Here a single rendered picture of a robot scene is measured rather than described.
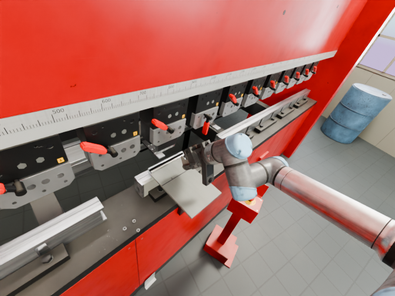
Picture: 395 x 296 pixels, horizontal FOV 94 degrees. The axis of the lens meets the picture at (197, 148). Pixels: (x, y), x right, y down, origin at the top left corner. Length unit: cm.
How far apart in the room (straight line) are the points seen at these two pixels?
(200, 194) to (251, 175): 30
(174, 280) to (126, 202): 93
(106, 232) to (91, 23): 68
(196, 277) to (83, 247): 105
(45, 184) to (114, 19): 41
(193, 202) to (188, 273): 101
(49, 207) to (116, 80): 64
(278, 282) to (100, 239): 147
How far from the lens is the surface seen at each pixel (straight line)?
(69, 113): 50
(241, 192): 55
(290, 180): 59
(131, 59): 50
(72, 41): 45
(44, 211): 97
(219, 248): 169
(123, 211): 89
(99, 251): 83
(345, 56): 258
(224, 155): 55
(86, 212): 80
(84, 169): 102
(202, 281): 172
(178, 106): 66
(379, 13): 257
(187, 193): 78
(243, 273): 183
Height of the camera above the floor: 164
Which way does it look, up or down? 40 degrees down
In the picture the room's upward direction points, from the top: 13 degrees clockwise
